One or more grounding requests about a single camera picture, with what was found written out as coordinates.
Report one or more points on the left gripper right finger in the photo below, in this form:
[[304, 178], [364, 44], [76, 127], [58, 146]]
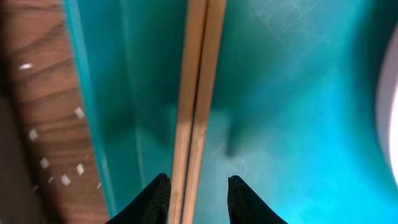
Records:
[[246, 207]]

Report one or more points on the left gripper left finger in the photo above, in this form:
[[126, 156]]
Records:
[[150, 206]]

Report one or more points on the large white plate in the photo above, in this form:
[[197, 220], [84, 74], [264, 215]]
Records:
[[386, 105]]

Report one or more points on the wooden chopstick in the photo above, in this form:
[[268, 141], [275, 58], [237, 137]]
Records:
[[215, 13], [194, 27]]

